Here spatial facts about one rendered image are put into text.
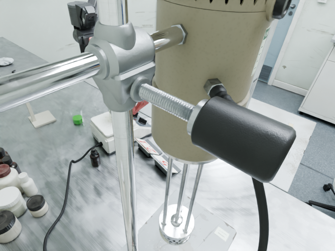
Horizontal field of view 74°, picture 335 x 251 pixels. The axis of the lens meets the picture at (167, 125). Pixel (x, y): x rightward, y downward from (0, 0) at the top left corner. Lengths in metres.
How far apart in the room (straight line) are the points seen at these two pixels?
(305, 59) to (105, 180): 3.10
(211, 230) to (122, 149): 0.50
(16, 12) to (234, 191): 1.89
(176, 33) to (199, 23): 0.02
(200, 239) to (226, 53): 0.51
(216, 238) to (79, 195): 0.39
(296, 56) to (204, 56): 3.30
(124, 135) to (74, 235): 0.52
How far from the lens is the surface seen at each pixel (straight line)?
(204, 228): 0.64
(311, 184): 2.27
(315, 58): 3.44
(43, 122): 0.99
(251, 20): 0.18
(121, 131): 0.16
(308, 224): 0.77
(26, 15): 2.13
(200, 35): 0.17
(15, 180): 0.73
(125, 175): 0.19
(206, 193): 0.71
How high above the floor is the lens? 1.47
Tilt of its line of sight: 39 degrees down
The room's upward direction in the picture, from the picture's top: 5 degrees clockwise
